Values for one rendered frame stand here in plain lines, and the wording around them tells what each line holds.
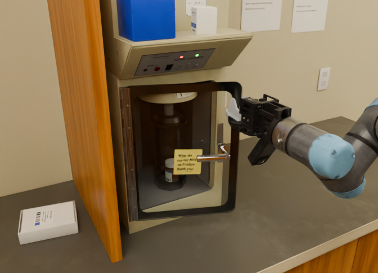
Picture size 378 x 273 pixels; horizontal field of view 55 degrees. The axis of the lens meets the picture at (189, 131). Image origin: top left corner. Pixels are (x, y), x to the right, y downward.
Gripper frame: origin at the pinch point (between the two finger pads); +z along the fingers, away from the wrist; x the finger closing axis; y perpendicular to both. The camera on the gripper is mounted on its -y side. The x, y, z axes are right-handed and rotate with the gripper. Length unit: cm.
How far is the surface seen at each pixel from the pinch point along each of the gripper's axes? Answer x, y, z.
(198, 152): 7.2, -11.4, 3.9
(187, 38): 12.5, 19.9, 0.3
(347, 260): -38, -53, -16
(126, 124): 24.8, -1.8, 10.1
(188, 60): 9.7, 13.8, 5.0
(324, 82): -96, -17, 54
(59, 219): 43, -33, 23
